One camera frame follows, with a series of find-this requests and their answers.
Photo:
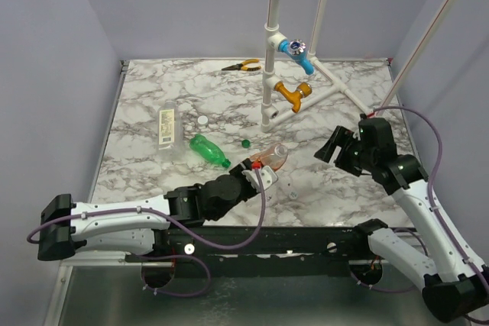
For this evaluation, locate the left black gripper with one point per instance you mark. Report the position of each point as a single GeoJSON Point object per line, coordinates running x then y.
{"type": "Point", "coordinates": [237, 172]}

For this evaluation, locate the green bottle cap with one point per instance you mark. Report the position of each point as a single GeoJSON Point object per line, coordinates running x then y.
{"type": "Point", "coordinates": [245, 143]}

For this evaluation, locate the brass yellow faucet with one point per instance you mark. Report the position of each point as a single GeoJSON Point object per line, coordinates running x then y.
{"type": "Point", "coordinates": [303, 90]}

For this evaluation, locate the white round bottle cap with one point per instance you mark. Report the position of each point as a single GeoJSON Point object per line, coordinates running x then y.
{"type": "Point", "coordinates": [202, 120]}

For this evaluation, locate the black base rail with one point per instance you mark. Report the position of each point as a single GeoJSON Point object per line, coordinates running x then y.
{"type": "Point", "coordinates": [275, 252]}

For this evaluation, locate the yellow handled pliers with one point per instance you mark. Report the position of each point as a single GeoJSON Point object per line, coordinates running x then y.
{"type": "Point", "coordinates": [250, 65]}

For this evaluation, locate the green plastic bottle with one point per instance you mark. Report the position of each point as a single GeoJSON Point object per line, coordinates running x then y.
{"type": "Point", "coordinates": [209, 151]}

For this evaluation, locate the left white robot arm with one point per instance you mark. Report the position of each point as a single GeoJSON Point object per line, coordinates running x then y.
{"type": "Point", "coordinates": [68, 227]}

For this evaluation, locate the clear square water bottle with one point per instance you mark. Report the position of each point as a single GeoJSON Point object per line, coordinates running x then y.
{"type": "Point", "coordinates": [169, 127]}

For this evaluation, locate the orange label tea bottle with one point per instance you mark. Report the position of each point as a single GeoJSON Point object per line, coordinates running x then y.
{"type": "Point", "coordinates": [274, 156]}

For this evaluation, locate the blue plastic faucet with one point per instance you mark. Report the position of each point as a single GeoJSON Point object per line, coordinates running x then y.
{"type": "Point", "coordinates": [296, 50]}

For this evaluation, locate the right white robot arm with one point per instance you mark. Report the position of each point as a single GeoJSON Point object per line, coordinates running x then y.
{"type": "Point", "coordinates": [451, 277]}

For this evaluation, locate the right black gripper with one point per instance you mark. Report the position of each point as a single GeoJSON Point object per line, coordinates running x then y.
{"type": "Point", "coordinates": [347, 151]}

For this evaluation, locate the white PVC pipe frame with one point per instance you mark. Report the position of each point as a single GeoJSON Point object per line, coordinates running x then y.
{"type": "Point", "coordinates": [275, 109]}

